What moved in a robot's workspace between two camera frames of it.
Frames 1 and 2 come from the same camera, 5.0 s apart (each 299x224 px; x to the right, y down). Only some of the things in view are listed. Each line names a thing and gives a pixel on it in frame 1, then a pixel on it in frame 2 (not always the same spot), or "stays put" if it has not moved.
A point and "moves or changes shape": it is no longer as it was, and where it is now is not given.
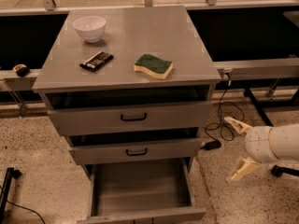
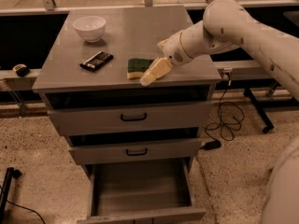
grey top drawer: x=125 y=119 stays put
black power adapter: x=213 y=145 stays put
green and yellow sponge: x=156 y=67 moves or changes shape
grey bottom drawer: x=141 y=191 stays put
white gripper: x=257 y=144 → x=172 y=51
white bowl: x=91 y=28 stays put
